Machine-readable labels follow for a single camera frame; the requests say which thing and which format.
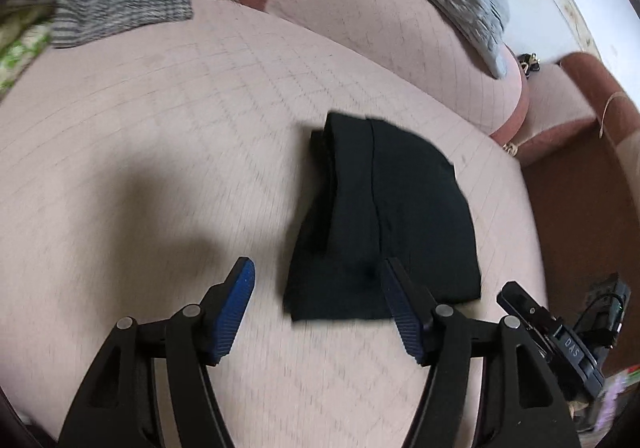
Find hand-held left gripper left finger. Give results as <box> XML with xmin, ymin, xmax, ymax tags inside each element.
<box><xmin>59</xmin><ymin>257</ymin><xmax>256</xmax><ymax>448</ymax></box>

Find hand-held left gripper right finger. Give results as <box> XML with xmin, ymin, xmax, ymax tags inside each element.
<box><xmin>381</xmin><ymin>258</ymin><xmax>582</xmax><ymax>448</ymax></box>

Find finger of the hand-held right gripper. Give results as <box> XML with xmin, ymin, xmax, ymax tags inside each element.
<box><xmin>496</xmin><ymin>280</ymin><xmax>563</xmax><ymax>354</ymax></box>

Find black pants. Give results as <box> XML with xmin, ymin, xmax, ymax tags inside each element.
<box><xmin>282</xmin><ymin>112</ymin><xmax>482</xmax><ymax>323</ymax></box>

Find colourful packet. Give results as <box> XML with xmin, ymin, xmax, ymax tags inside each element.
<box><xmin>582</xmin><ymin>364</ymin><xmax>640</xmax><ymax>431</ymax></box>

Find small dark trinket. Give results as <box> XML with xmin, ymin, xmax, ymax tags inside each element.
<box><xmin>517</xmin><ymin>52</ymin><xmax>542</xmax><ymax>77</ymax></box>

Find pink sofa back cushion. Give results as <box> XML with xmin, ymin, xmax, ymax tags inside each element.
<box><xmin>239</xmin><ymin>0</ymin><xmax>531</xmax><ymax>139</ymax></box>

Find green patterned cloth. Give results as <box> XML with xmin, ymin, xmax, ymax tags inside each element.
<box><xmin>0</xmin><ymin>8</ymin><xmax>57</xmax><ymax>96</ymax></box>

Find thin beige cord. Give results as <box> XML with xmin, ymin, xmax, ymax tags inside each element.
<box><xmin>597</xmin><ymin>92</ymin><xmax>628</xmax><ymax>139</ymax></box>

